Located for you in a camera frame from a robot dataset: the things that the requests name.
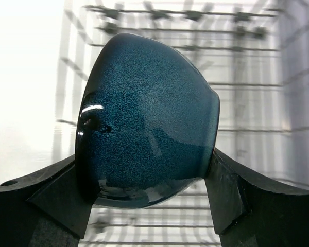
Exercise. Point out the grey wire dish rack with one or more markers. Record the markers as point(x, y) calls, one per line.
point(237, 47)

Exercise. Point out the blue bowl with tan interior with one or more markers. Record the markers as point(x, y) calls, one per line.
point(147, 124)

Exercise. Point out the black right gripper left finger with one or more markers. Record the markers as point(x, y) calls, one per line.
point(49, 207)

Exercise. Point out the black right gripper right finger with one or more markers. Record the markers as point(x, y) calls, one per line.
point(250, 209)

